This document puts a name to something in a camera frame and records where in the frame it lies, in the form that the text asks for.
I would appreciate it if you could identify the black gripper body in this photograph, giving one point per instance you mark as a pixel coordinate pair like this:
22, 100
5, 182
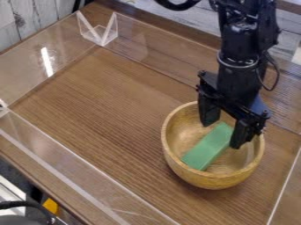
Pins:
234, 87

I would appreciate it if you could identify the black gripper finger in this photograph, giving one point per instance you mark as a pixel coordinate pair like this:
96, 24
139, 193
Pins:
208, 110
242, 134

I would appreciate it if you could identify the green rectangular block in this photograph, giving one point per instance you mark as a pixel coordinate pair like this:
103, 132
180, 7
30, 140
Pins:
207, 149

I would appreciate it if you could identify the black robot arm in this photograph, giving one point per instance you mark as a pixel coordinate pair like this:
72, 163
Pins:
248, 32

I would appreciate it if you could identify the brown wooden bowl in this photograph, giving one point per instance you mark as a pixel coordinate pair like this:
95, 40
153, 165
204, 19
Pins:
234, 165

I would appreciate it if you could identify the yellow label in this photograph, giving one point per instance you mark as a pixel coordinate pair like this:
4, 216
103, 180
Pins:
50, 206

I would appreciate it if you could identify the clear acrylic enclosure wall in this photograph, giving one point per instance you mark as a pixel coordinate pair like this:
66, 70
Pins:
100, 117

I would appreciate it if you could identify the clear acrylic corner bracket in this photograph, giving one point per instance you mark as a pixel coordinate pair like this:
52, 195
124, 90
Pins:
99, 34

